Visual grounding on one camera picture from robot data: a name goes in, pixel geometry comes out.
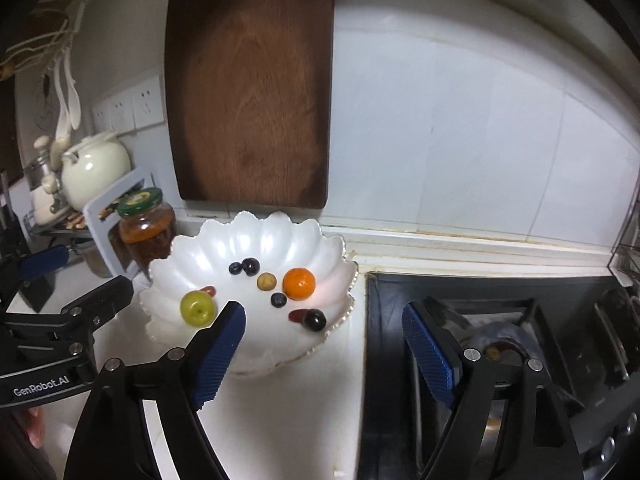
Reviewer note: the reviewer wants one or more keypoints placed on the black glass gas stove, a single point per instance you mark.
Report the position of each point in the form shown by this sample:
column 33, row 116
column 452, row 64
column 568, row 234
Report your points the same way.
column 385, row 360

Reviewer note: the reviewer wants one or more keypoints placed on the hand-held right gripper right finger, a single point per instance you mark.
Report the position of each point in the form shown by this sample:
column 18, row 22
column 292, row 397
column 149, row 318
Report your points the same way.
column 430, row 355

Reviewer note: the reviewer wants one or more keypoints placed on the woven trivet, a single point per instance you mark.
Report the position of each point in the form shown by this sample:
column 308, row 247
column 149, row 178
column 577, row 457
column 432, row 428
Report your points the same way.
column 75, row 220

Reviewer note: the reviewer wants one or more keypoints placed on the tan longan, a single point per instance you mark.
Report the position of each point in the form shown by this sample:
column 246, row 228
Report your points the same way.
column 266, row 281

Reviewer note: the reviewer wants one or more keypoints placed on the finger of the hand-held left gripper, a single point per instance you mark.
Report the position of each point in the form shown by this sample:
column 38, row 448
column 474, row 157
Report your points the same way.
column 100, row 300
column 45, row 262

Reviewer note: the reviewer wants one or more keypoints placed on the black knife block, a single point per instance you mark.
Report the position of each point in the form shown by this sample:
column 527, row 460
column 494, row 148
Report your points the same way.
column 12, row 240

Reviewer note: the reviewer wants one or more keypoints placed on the green apple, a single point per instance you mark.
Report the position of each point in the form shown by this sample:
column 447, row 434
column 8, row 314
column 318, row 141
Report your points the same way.
column 196, row 310

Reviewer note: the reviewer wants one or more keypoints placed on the metal pot shelf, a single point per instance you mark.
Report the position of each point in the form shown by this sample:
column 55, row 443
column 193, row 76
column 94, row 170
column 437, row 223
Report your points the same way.
column 55, row 232

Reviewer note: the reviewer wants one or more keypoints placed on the white wall socket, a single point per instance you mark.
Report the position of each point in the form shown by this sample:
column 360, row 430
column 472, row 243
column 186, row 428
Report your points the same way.
column 120, row 110
column 147, row 102
column 100, row 115

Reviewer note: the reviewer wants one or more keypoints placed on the white pot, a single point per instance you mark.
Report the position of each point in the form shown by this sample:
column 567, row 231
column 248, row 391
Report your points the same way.
column 45, row 206

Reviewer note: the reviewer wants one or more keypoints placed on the white scalloped bowl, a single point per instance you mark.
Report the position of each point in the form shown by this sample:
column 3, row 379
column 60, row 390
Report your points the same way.
column 280, row 240

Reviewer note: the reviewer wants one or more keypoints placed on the orange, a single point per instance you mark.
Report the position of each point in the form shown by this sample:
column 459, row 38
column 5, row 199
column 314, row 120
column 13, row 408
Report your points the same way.
column 298, row 283

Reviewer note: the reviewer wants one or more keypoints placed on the person's left hand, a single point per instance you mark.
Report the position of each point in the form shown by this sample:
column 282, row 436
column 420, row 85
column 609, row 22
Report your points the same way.
column 34, row 425

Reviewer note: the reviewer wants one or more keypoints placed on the black kitchen scissors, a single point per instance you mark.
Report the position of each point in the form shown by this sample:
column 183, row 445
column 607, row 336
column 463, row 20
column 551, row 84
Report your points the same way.
column 45, row 100

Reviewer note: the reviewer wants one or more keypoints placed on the white rice spoon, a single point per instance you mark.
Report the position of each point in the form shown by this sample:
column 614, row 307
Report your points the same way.
column 62, row 115
column 74, row 100

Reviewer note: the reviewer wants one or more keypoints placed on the steel cooking pot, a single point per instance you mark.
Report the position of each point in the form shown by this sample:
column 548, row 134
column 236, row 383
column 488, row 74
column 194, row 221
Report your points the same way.
column 97, row 260

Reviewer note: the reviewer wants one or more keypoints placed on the dark blueberry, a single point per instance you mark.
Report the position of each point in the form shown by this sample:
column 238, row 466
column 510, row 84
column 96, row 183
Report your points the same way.
column 234, row 268
column 278, row 300

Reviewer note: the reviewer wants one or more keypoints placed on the dark plum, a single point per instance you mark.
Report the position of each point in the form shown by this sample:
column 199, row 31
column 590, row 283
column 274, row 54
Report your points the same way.
column 315, row 320
column 250, row 265

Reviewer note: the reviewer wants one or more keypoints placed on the red cherry tomato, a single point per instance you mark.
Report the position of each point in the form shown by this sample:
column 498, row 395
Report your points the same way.
column 210, row 289

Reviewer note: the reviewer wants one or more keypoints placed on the cream ceramic kettle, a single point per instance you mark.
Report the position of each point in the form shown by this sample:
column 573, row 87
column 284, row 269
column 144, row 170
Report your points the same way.
column 95, row 167

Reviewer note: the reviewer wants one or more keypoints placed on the steel stove knob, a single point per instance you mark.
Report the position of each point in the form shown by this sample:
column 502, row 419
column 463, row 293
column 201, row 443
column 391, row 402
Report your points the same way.
column 626, row 427
column 606, row 444

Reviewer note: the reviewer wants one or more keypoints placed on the glass jar of red sauce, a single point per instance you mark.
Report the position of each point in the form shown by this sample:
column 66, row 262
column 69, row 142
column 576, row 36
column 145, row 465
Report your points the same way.
column 145, row 230

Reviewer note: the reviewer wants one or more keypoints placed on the brown wooden cutting board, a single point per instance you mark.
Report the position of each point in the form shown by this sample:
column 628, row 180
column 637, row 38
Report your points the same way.
column 250, row 85

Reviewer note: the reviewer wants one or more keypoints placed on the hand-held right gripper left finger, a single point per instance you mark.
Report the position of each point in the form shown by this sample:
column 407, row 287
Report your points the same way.
column 220, row 355

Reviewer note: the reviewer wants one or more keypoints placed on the black burner grate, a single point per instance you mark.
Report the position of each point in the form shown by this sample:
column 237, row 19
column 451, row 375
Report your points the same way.
column 615, row 330
column 500, row 320

